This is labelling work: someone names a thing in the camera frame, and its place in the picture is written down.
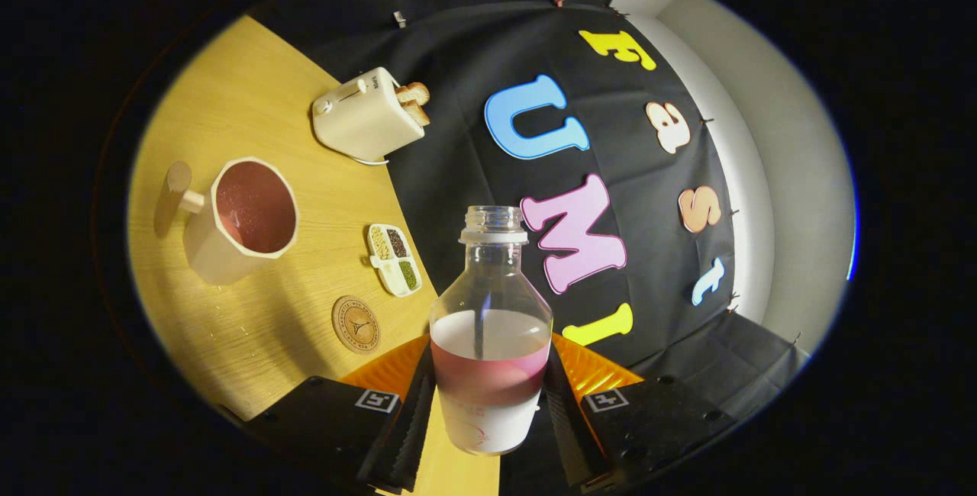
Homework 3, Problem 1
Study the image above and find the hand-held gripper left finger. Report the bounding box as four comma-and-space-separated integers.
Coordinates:
221, 334, 437, 493

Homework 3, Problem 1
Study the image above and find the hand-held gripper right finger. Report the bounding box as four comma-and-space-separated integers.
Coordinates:
543, 332, 737, 493

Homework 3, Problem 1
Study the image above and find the clear juice bottle pink label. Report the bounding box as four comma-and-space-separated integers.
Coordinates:
429, 205, 553, 456

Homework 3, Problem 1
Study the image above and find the round wooden coaster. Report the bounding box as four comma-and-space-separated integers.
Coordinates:
331, 295, 382, 355

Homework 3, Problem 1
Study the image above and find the cream cup with wooden handle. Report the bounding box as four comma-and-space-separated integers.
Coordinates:
156, 157, 298, 285

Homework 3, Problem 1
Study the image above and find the white divided seed dish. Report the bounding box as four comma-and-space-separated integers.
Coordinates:
366, 223, 423, 298

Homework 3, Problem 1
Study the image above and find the wooden table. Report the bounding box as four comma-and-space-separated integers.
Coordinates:
126, 15, 505, 496

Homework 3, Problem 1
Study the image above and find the cream toaster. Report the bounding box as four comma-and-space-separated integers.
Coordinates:
311, 66, 426, 163

